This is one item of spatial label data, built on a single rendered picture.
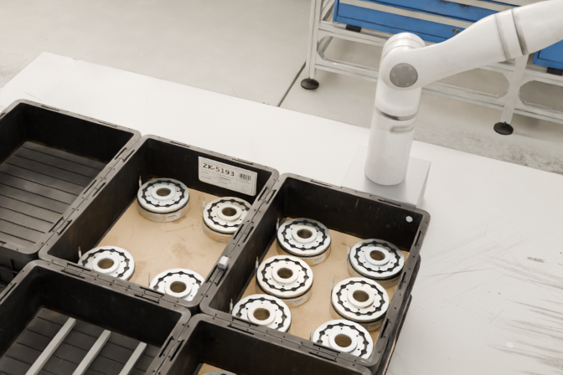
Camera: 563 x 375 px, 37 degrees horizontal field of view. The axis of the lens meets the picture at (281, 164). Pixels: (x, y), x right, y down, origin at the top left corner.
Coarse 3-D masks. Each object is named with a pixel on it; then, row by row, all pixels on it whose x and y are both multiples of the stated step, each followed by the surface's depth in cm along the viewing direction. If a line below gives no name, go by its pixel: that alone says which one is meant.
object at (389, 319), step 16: (288, 176) 165; (272, 192) 160; (336, 192) 162; (352, 192) 162; (400, 208) 159; (416, 208) 159; (256, 224) 153; (240, 240) 149; (416, 240) 154; (416, 256) 149; (224, 272) 143; (400, 288) 142; (208, 304) 137; (400, 304) 142; (224, 320) 135; (240, 320) 135; (384, 320) 137; (288, 336) 133; (384, 336) 134; (336, 352) 131; (368, 368) 129
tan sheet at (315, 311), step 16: (336, 240) 166; (352, 240) 166; (272, 256) 161; (336, 256) 162; (320, 272) 158; (336, 272) 159; (320, 288) 155; (304, 304) 152; (320, 304) 152; (304, 320) 149; (320, 320) 149; (304, 336) 146
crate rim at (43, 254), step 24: (168, 144) 171; (120, 168) 163; (264, 168) 166; (96, 192) 158; (72, 216) 152; (48, 240) 146; (72, 264) 142; (216, 264) 144; (144, 288) 139; (192, 312) 137
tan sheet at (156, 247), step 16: (192, 192) 175; (128, 208) 169; (192, 208) 170; (128, 224) 166; (144, 224) 166; (160, 224) 166; (176, 224) 166; (192, 224) 167; (112, 240) 162; (128, 240) 162; (144, 240) 162; (160, 240) 163; (176, 240) 163; (192, 240) 163; (208, 240) 163; (144, 256) 159; (160, 256) 159; (176, 256) 159; (192, 256) 160; (208, 256) 160; (144, 272) 156; (160, 272) 156; (208, 272) 157
